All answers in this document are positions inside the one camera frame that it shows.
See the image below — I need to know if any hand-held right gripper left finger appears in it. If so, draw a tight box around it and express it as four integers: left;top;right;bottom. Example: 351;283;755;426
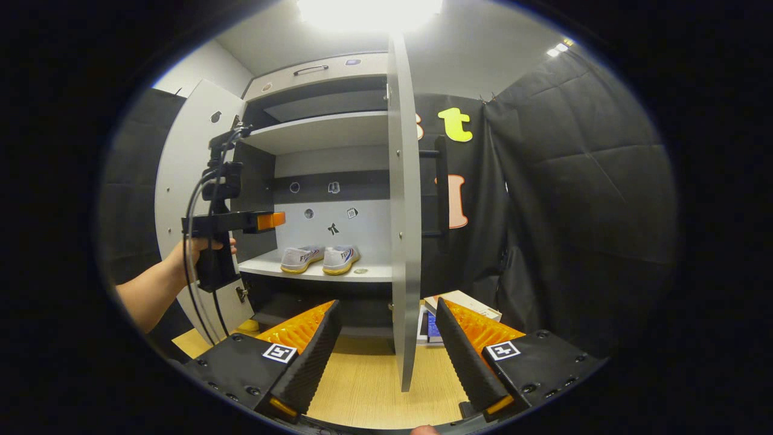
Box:
181;300;342;424

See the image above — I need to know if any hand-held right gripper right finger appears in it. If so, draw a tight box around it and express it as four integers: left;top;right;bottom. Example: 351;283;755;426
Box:
435;297;608;424

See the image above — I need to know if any white striped shoe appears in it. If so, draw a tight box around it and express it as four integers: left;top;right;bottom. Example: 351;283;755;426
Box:
322;244;362;276
280;245;327;274

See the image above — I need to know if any grey cabinet door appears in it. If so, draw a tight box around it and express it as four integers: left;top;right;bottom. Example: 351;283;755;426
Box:
386;33;422;393
154;79;254;345

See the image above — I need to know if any grey shoe cabinet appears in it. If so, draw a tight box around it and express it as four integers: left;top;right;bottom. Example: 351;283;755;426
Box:
233;51;399;339

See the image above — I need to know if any blue white booklet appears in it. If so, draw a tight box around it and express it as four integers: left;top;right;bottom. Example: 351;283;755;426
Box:
417;305;444;346

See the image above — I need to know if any black backdrop cloth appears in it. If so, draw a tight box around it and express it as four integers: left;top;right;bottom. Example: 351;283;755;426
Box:
414;94;508;315

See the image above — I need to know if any large ceiling light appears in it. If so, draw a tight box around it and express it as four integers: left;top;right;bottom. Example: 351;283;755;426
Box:
296;0;444;34

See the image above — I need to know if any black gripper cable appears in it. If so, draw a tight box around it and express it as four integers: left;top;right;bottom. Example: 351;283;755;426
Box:
183;169;230;345

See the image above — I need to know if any black door handle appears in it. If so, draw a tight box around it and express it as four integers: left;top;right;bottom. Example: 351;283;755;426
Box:
419;135;451;239

